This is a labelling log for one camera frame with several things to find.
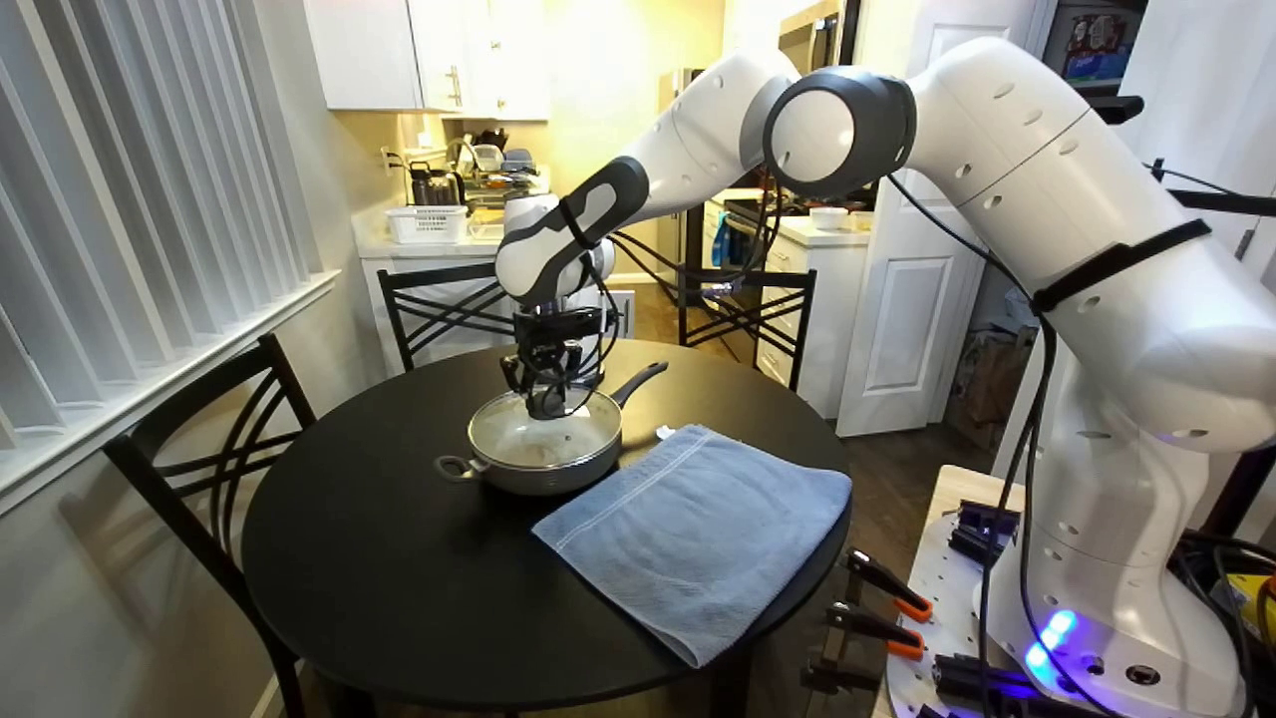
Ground round black table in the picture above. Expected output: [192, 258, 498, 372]
[241, 337, 859, 714]

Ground white kitchen counter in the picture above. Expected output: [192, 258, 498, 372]
[350, 202, 502, 374]

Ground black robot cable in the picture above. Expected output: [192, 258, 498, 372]
[880, 168, 1069, 694]

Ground white door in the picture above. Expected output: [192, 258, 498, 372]
[839, 0, 1056, 434]

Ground black chair back right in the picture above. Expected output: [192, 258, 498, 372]
[673, 270, 819, 388]

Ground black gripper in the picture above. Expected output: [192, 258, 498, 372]
[502, 306, 601, 418]

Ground glass pan lid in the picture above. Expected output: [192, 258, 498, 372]
[466, 390, 623, 472]

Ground black chair behind table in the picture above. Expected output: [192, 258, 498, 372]
[378, 265, 515, 372]

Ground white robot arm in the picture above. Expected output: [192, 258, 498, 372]
[495, 36, 1276, 718]

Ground blue towel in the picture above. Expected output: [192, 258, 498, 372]
[532, 422, 854, 668]

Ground silver frying pan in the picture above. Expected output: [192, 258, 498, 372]
[434, 363, 662, 500]

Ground orange handled clamp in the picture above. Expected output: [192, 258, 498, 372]
[825, 601, 924, 664]
[845, 548, 934, 622]

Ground white vertical blinds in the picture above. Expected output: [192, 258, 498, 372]
[0, 0, 318, 475]

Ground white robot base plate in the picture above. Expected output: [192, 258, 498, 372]
[880, 459, 1276, 718]

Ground white upper cabinets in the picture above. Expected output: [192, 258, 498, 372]
[305, 0, 552, 121]

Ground orange handled clamp lower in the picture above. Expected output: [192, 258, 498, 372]
[825, 601, 924, 664]

